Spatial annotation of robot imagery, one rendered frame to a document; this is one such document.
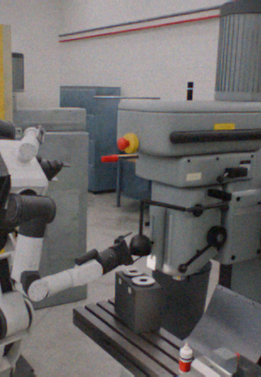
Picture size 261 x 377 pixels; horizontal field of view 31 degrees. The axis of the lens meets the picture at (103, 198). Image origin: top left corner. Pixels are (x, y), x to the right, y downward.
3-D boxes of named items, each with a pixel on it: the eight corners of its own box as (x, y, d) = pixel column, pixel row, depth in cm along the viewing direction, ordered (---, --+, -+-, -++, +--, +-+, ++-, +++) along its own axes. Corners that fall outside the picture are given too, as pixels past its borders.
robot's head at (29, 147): (14, 159, 170) (22, 140, 165) (18, 144, 178) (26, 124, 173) (31, 165, 171) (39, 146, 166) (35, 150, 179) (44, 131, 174)
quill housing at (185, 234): (179, 284, 153) (185, 187, 146) (141, 265, 170) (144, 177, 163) (221, 273, 163) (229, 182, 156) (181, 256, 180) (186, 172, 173)
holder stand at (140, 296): (134, 334, 191) (135, 287, 187) (114, 310, 211) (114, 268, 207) (161, 329, 195) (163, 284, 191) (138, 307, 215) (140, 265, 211)
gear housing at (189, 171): (181, 189, 143) (183, 156, 141) (133, 177, 163) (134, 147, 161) (256, 180, 160) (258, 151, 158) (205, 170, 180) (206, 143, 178)
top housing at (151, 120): (159, 158, 135) (162, 101, 131) (109, 148, 156) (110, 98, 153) (268, 151, 160) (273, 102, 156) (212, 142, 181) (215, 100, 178)
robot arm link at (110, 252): (137, 263, 194) (116, 276, 187) (124, 265, 201) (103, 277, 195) (125, 235, 193) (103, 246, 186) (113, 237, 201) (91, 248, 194)
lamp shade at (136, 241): (124, 252, 153) (125, 234, 152) (137, 247, 158) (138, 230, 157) (141, 257, 148) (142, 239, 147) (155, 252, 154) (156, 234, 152)
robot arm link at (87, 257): (114, 272, 187) (92, 284, 180) (99, 272, 196) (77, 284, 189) (103, 245, 186) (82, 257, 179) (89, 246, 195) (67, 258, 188)
